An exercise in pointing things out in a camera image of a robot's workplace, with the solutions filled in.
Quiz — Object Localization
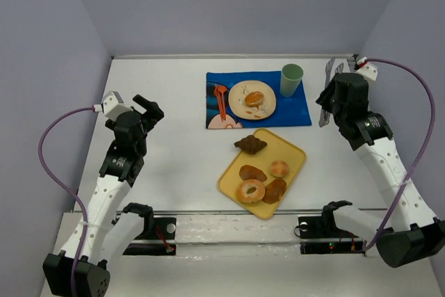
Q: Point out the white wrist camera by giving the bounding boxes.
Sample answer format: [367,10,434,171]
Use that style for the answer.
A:
[354,57,378,83]
[102,90,133,121]

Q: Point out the sugared ring donut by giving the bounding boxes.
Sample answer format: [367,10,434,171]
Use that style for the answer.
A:
[236,179,266,204]

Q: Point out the aluminium front rail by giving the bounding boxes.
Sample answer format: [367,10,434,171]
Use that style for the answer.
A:
[114,208,327,218]

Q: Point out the brown oval bread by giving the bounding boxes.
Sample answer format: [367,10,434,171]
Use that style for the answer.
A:
[238,165,267,182]

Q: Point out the silver metal tongs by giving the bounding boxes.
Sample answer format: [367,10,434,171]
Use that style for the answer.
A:
[318,58,344,127]

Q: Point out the blue patterned placemat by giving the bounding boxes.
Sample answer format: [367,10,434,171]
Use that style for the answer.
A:
[206,71,312,129]

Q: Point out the orange plastic fork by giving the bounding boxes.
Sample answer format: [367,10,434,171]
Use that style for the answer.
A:
[214,85,227,121]

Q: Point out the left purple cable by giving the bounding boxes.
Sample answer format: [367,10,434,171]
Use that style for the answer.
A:
[37,106,104,297]

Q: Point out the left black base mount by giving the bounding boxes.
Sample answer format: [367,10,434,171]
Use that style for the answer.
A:
[123,217,177,256]

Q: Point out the green plastic cup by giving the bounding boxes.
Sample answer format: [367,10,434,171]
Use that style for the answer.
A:
[280,64,304,97]

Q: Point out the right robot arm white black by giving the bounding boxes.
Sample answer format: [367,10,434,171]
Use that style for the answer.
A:
[316,72,444,268]

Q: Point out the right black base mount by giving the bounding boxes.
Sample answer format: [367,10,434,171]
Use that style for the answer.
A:
[293,216,364,255]

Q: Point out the yellow plastic tray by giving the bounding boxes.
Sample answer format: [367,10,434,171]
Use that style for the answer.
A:
[218,129,306,220]

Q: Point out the light round bread roll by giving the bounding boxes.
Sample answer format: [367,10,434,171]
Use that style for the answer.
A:
[269,160,290,178]

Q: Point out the brown glazed pastry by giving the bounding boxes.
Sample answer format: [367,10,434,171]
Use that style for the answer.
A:
[262,179,287,204]

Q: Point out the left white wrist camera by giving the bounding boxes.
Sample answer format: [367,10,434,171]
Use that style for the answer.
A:
[102,90,133,121]

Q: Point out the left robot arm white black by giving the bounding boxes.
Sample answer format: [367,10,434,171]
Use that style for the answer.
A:
[38,91,164,296]

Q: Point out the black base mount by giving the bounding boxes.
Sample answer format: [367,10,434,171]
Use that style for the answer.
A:
[123,217,177,256]
[293,216,364,255]

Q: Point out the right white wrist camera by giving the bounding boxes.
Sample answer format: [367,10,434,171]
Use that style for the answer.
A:
[354,57,378,83]

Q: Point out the sesame glazed bun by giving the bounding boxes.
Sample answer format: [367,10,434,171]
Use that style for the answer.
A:
[244,91,264,107]

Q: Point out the beige ceramic plate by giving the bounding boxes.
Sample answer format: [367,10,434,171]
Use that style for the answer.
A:
[228,80,277,120]

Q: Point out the dark chocolate croissant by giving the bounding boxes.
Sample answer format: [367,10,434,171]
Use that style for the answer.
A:
[234,135,267,154]

